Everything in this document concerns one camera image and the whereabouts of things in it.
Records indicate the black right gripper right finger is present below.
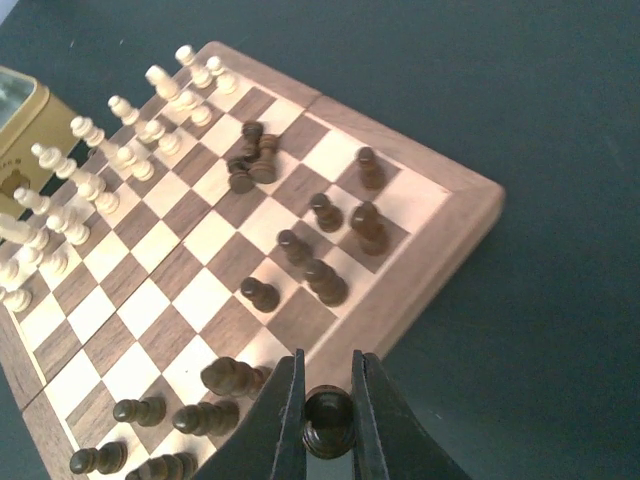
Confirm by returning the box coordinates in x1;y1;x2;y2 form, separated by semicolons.
351;350;470;480

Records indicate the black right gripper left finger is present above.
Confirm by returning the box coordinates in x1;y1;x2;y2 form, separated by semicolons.
195;349;306;480

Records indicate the dark pawn chess piece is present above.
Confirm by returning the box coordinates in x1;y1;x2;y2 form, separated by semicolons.
240;277;280;313

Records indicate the dark rook chess piece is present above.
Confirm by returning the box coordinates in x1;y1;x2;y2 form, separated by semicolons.
125;452;198;480

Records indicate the wooden chess board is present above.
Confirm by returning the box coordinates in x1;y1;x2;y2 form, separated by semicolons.
1;42;505;479

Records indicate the white pawn chess piece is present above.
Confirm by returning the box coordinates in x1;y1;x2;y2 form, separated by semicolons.
0;286;32;312

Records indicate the dark pawn lying piece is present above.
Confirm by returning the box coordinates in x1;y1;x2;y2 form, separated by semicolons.
226;156;254;195

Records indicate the yellow metal tin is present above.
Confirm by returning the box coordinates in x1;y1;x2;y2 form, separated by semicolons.
1;67;78;218

